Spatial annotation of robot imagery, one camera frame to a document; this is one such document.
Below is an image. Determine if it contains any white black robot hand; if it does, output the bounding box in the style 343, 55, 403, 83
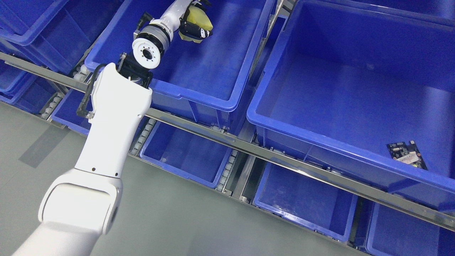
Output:
162, 0, 213, 43

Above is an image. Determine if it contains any yellow foam block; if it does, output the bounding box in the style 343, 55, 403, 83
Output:
178, 5, 213, 43

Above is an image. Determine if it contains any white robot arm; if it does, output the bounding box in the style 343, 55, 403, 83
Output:
14, 63, 152, 256

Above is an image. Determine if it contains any metal shelf rack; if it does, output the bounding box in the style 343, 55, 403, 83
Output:
0, 0, 455, 249

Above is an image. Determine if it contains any blue bin middle left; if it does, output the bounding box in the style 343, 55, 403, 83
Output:
85, 0, 278, 134

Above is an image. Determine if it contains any blue bin far left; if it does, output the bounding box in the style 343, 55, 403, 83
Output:
1, 0, 121, 73

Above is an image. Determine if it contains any blue bin bottom centre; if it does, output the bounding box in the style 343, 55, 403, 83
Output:
139, 122, 232, 188

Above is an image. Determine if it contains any blue bin middle right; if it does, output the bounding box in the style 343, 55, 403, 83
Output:
246, 0, 455, 212

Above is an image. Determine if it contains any blue bin bottom right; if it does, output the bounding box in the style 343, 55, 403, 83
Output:
253, 163, 358, 243

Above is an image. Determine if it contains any black circuit board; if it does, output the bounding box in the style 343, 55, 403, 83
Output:
386, 140, 428, 170

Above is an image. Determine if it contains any blue bin bottom corner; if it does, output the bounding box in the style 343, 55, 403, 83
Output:
365, 203, 455, 256

